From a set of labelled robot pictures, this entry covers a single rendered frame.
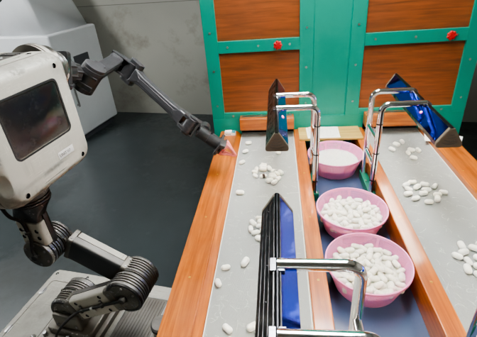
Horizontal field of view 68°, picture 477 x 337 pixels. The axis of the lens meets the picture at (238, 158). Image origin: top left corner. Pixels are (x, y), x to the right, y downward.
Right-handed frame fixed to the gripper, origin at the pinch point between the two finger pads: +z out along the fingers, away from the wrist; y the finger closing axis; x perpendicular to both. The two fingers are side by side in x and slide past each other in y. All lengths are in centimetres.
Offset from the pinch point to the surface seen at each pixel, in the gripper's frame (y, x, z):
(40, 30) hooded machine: 197, 108, -175
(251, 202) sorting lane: -20.4, 3.7, 13.8
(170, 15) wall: 269, 41, -89
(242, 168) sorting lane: 7.5, 7.9, 9.4
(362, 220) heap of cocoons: -33, -24, 46
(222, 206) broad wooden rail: -25.5, 9.7, 3.8
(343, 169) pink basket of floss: 4, -23, 45
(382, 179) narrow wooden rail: -8, -34, 55
